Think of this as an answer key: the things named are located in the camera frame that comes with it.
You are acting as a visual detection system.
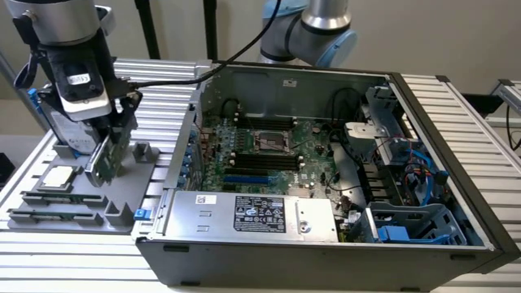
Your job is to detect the hard disk with blue rail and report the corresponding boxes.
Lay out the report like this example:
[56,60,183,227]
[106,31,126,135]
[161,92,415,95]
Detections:
[27,87,104,157]

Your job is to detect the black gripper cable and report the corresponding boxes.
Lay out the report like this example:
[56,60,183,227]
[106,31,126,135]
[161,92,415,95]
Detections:
[124,0,283,90]

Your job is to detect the thin black hanging cable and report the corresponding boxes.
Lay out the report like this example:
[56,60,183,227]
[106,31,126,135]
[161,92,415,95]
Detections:
[505,99,521,151]

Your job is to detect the silver chipset heatsink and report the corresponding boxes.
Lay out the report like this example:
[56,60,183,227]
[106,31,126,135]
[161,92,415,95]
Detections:
[289,186,324,200]

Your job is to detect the black stand pole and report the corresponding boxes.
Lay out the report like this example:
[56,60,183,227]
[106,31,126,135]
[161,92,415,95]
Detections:
[134,0,163,60]
[200,0,220,60]

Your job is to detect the blue disk wire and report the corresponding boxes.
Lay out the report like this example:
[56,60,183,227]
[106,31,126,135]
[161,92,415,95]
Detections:
[405,148,451,196]

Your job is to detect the grey power supply unit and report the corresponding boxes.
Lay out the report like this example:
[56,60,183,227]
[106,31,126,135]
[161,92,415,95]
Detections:
[163,190,343,244]

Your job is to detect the blue expansion slot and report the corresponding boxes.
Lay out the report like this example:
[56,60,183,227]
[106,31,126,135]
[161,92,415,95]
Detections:
[223,175,271,186]

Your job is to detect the CPU socket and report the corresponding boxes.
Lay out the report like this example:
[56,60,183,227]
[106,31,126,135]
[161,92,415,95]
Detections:
[252,129,293,154]

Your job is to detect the metal drive bracket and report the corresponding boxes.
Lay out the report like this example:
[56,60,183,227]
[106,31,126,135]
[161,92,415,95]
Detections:
[343,86,421,167]

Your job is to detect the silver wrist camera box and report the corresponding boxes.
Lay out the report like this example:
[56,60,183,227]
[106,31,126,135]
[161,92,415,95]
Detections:
[54,60,114,122]

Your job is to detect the green graphics card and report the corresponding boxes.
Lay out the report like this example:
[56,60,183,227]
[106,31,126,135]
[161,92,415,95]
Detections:
[84,122,139,187]

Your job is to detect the green RAM stick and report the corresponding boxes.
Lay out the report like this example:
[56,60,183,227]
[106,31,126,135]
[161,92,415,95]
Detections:
[8,208,104,223]

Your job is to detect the black open PC case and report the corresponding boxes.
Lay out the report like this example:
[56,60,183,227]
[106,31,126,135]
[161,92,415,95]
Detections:
[134,60,521,288]

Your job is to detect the grey disk bay cage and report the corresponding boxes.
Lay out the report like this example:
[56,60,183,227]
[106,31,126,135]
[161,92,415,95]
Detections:
[363,200,468,245]

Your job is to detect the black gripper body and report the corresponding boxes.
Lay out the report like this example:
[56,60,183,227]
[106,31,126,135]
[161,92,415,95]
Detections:
[39,34,142,99]

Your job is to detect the black RAM slot bank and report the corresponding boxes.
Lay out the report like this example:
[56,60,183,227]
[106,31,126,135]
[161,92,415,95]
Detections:
[233,151,303,172]
[235,117,296,129]

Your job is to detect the grey parts rack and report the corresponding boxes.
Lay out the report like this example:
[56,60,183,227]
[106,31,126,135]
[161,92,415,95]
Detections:
[7,134,164,236]

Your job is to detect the blue wrist cable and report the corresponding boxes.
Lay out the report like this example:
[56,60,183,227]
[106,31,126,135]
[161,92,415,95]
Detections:
[14,50,43,90]

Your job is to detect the silver CPU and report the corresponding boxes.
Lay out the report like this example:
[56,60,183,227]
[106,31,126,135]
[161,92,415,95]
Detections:
[42,166,79,187]

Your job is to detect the green motherboard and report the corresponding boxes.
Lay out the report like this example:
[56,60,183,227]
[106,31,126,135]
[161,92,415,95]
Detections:
[197,115,361,216]

